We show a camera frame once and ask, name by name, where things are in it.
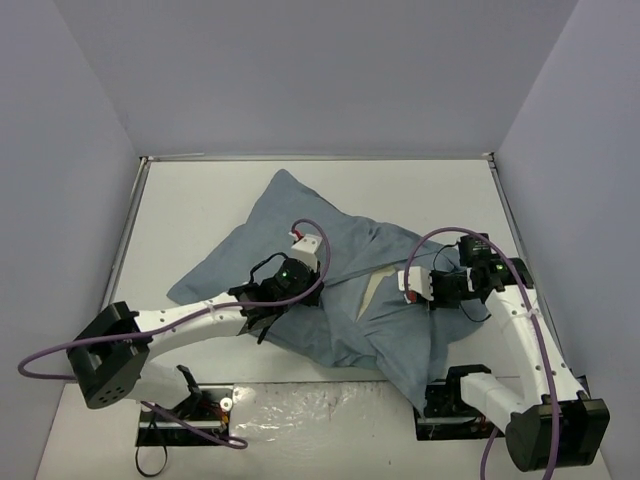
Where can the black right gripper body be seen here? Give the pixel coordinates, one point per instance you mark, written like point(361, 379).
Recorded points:
point(439, 288)

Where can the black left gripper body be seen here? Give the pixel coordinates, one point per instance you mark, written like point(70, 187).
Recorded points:
point(310, 282)

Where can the cream pillow with yellow edge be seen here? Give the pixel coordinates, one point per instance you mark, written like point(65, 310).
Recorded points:
point(375, 279)

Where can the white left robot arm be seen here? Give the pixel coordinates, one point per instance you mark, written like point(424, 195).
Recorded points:
point(114, 357)

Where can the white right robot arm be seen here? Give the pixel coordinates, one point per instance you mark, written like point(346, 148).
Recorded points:
point(553, 422)

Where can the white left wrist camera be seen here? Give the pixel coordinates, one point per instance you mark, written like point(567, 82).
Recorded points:
point(305, 247)

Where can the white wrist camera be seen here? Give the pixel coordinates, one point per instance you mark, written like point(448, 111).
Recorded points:
point(415, 283)
point(305, 247)

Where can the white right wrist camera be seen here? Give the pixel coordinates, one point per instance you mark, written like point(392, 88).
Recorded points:
point(415, 283)

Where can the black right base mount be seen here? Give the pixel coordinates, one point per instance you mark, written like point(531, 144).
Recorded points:
point(446, 418)

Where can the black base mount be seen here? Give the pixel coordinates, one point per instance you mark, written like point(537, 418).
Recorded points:
point(211, 416)
point(446, 418)

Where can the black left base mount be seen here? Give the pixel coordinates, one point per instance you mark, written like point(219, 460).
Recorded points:
point(211, 416)

